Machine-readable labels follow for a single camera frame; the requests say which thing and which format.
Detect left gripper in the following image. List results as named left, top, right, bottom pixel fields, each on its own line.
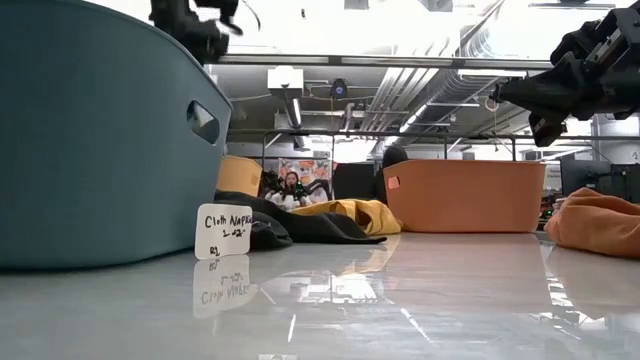
left=148, top=0, right=245, bottom=65

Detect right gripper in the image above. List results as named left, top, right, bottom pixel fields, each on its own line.
left=492, top=7, right=640, bottom=149

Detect black cloth napkin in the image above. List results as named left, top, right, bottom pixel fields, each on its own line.
left=214, top=189, right=389, bottom=252

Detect white ceiling box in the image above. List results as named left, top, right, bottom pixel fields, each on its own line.
left=267, top=66, right=305, bottom=99

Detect black wide monitor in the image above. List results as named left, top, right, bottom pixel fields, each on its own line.
left=559, top=158, right=640, bottom=204

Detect orange plastic bin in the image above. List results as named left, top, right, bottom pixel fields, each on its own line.
left=383, top=158, right=547, bottom=235

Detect silver ceiling ducts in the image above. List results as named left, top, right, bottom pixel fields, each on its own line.
left=359, top=29, right=506, bottom=151

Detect orange cloth napkin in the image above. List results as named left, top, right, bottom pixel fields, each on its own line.
left=543, top=187, right=640, bottom=260

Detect yellow plastic bin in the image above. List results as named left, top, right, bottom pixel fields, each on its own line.
left=215, top=154, right=264, bottom=199

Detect person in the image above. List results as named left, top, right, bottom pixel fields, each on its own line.
left=272, top=171, right=314, bottom=211
left=374, top=144, right=410, bottom=204

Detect floral poster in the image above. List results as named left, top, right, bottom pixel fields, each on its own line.
left=277, top=158, right=334, bottom=204

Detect blue-grey plastic bin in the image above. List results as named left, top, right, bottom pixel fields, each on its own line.
left=0, top=0, right=234, bottom=271

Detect yellow cloth napkin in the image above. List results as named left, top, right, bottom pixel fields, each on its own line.
left=290, top=198, right=404, bottom=237

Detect white handwritten label card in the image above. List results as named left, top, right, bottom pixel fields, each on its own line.
left=193, top=202, right=254, bottom=261

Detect black round ceiling camera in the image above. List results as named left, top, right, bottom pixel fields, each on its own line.
left=329, top=78, right=350, bottom=100

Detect black overhead frame bar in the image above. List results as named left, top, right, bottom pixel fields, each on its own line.
left=214, top=53, right=554, bottom=70

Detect black metal rack rail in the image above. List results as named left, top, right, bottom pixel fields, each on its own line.
left=227, top=128, right=640, bottom=161

